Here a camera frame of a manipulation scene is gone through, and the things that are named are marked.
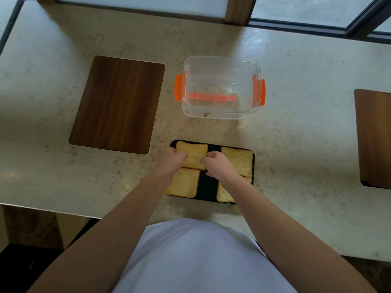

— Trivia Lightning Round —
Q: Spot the person's left hand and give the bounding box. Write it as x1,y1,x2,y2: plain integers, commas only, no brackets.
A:
154,146,189,177

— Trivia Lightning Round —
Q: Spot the person's right hand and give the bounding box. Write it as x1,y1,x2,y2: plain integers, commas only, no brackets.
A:
200,150,242,186

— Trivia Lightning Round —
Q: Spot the toast slice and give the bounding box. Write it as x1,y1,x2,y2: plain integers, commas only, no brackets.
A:
176,140,209,171
165,167,201,199
216,176,253,204
220,146,255,178

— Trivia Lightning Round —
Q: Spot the black rectangular tray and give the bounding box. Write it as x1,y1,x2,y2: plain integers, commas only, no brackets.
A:
166,139,256,206

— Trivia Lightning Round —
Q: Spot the clear container with orange clips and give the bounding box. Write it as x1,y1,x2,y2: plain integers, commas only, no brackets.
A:
174,55,266,120

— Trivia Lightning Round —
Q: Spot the person's left forearm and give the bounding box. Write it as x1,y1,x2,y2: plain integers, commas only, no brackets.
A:
27,171,171,293

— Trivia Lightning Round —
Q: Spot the person's right forearm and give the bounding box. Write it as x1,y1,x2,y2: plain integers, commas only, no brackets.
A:
218,175,378,293

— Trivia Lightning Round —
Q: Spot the brown wooden placemat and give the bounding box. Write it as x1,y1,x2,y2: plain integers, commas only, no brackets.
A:
354,88,391,190
68,55,166,155

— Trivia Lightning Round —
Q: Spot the white shirt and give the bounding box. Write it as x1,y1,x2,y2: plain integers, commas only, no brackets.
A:
111,218,299,293

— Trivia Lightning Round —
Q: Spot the white frosted glass panel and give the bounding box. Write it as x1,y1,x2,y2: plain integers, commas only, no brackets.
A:
56,0,230,19

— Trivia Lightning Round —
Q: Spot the black window frame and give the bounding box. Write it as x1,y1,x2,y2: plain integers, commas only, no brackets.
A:
248,0,391,45
0,0,24,55

